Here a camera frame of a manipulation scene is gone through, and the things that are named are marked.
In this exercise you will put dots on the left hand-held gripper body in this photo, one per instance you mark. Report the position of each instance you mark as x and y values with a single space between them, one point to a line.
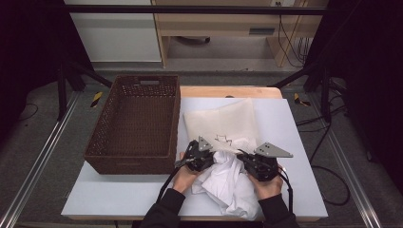
199 158

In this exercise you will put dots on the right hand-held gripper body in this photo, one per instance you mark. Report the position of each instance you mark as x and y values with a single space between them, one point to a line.
261 167

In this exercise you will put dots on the white garment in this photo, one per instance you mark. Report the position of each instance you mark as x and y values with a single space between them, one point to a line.
228 186

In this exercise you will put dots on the brown wicker basket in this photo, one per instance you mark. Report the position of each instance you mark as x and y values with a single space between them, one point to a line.
136 126

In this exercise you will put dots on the person's right hand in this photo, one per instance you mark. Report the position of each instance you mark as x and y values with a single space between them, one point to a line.
269 188

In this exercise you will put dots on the person's left hand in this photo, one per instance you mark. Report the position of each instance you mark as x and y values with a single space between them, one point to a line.
183 179

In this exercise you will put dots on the white table sheet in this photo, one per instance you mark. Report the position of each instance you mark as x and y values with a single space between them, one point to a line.
285 126

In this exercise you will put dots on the light wooden table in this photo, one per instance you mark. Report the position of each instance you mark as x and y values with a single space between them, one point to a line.
221 91

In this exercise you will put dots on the yellow black tape marker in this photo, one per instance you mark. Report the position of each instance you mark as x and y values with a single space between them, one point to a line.
96 99
298 99

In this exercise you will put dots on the black metal stand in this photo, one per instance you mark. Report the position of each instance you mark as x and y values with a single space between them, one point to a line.
325 95
62 95

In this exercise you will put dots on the wooden desk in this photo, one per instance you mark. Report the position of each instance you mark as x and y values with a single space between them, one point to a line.
215 23

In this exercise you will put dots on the white cabinet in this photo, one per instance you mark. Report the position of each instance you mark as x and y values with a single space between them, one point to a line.
117 38

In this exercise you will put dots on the black horizontal bar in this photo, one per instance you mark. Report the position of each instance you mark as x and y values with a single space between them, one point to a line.
190 9

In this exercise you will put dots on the black curtain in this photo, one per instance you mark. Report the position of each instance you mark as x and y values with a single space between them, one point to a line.
28 47
370 63

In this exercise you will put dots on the aluminium rail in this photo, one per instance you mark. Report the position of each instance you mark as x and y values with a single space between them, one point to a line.
38 158
348 164

